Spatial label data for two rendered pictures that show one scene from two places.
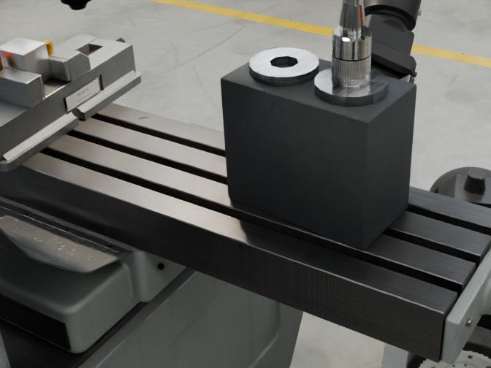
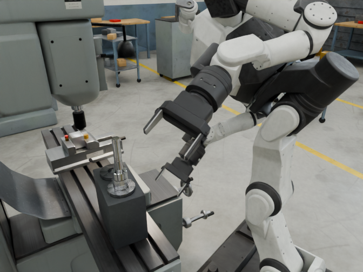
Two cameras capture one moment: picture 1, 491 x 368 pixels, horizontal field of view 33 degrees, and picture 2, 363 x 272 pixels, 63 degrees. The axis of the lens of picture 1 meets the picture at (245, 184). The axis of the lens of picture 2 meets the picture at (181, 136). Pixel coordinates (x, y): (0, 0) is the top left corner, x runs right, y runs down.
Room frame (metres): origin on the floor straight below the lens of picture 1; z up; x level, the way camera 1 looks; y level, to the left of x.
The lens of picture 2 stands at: (0.28, -0.62, 1.75)
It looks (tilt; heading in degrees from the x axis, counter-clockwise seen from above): 28 degrees down; 24
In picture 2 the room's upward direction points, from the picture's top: straight up
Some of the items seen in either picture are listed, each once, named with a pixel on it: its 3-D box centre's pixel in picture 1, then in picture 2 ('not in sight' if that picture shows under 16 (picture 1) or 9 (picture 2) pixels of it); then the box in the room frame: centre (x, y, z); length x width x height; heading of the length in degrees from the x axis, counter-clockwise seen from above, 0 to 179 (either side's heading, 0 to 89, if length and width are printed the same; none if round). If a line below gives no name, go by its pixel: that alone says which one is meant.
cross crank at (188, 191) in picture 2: not in sight; (181, 189); (1.55, -0.05, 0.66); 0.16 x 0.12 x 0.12; 146
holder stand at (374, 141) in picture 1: (316, 140); (119, 201); (0.94, -0.10, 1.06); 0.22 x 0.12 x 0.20; 50
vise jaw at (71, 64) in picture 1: (49, 58); (88, 140); (1.27, 0.31, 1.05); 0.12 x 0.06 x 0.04; 58
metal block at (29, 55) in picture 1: (24, 63); (76, 140); (1.22, 0.34, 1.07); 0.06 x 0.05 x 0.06; 58
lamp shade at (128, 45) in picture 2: not in sight; (125, 48); (1.36, 0.12, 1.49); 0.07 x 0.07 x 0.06
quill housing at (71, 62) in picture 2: not in sight; (68, 61); (1.14, 0.23, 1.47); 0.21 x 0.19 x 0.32; 56
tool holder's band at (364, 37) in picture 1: (351, 35); (119, 171); (0.90, -0.13, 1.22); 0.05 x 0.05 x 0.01
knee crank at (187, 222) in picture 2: not in sight; (198, 217); (1.50, -0.19, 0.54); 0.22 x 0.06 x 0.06; 146
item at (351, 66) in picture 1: (351, 60); (120, 179); (0.90, -0.13, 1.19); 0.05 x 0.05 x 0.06
